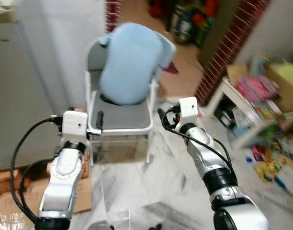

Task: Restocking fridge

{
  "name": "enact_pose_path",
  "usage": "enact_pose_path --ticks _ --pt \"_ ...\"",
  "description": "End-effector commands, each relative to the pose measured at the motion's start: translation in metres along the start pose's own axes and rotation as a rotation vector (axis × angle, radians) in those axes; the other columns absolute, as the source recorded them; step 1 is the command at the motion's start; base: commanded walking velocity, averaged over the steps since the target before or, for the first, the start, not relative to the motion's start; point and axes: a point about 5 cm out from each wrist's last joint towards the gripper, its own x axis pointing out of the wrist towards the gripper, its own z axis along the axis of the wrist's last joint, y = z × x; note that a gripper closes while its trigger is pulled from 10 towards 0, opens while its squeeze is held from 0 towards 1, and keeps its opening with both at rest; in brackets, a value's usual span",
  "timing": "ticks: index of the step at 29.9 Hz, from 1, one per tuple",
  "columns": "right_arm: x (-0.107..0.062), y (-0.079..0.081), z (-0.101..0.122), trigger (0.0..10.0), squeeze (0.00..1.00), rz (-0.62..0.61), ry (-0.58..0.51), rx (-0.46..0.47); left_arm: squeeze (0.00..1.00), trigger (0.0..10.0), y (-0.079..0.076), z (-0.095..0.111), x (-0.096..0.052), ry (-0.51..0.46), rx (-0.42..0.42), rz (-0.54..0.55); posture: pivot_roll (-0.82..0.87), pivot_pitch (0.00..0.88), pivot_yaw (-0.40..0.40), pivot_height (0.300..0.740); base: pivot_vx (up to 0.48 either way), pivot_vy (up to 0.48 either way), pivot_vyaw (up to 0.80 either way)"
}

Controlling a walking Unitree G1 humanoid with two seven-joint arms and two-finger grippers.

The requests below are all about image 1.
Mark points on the brown cardboard box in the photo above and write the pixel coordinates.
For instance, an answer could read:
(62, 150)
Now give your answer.
(285, 96)

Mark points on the colourful toy package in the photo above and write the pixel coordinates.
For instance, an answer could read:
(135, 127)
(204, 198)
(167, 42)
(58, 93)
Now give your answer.
(268, 170)

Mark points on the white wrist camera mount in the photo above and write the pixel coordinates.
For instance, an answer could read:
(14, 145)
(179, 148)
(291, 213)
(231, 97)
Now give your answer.
(188, 109)
(74, 125)

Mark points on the pink bag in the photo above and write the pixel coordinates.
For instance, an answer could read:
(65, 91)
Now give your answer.
(256, 87)

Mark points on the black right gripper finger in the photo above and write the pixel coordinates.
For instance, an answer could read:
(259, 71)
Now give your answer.
(161, 117)

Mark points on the brown wooden door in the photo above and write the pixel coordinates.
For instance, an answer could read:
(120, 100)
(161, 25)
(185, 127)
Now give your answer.
(220, 33)

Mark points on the grey robot leg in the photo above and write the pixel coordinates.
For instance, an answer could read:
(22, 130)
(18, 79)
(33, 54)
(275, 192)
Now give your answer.
(99, 226)

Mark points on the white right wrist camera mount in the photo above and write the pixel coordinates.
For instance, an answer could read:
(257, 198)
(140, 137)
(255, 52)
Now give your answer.
(188, 109)

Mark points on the dark red cloth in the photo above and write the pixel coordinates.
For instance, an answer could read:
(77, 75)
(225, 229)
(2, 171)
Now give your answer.
(170, 68)

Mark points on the white toy rack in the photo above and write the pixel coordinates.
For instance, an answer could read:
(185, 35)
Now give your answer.
(223, 93)

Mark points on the light blue cushion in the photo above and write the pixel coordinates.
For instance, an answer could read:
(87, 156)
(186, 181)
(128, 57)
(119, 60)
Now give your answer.
(132, 62)

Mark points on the black boxy device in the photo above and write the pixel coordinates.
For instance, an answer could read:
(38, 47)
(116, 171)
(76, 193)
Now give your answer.
(225, 117)

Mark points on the red brick pillar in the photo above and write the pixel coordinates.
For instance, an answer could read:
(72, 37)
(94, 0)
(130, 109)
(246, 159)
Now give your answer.
(228, 52)

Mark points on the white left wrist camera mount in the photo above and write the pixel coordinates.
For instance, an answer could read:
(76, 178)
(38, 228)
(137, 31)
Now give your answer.
(74, 125)

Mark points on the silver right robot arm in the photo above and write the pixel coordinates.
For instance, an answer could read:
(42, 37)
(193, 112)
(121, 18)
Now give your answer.
(199, 143)

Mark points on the grey white folding chair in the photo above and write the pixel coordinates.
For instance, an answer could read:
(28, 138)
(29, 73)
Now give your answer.
(120, 117)

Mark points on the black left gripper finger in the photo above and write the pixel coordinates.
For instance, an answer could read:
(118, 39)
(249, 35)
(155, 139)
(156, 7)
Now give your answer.
(99, 120)

